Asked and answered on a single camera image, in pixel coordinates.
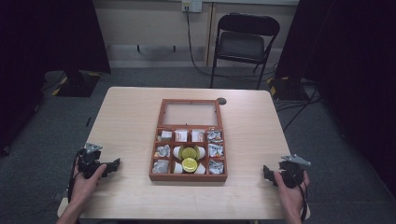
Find person's left hand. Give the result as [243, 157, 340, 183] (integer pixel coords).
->
[70, 163, 107, 205]

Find white wall socket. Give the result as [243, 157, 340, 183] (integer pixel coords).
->
[181, 0, 204, 14]

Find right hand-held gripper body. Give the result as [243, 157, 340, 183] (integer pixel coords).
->
[277, 154, 312, 189]

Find wooden compartment box with lid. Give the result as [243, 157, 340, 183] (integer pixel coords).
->
[148, 98, 229, 183]

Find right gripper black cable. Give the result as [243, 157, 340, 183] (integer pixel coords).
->
[297, 174, 313, 223]

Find blue-printed silver sachet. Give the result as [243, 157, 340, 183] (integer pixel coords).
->
[206, 130, 223, 144]
[208, 143, 225, 159]
[208, 159, 225, 175]

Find black floor cables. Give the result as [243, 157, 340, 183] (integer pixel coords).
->
[275, 87, 323, 133]

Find grey foil sachet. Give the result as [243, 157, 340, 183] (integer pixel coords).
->
[154, 144, 171, 158]
[151, 159, 170, 175]
[157, 130, 173, 143]

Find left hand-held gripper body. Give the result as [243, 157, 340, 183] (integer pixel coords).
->
[77, 142, 108, 180]

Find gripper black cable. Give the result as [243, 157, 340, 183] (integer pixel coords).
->
[297, 174, 313, 223]
[66, 148, 86, 203]

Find dark curtain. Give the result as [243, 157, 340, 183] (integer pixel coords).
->
[0, 0, 112, 158]
[275, 0, 396, 198]

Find person's right hand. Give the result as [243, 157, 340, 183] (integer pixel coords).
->
[273, 170, 311, 213]

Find stand base with striped tape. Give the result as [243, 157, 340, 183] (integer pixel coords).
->
[266, 76, 313, 103]
[50, 69, 103, 98]

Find white orange sachet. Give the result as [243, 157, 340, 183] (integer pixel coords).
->
[174, 129, 189, 143]
[191, 129, 205, 143]

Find black folding chair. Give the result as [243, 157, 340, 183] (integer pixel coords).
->
[209, 12, 281, 91]

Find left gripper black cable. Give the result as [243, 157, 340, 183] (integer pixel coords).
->
[66, 148, 86, 203]

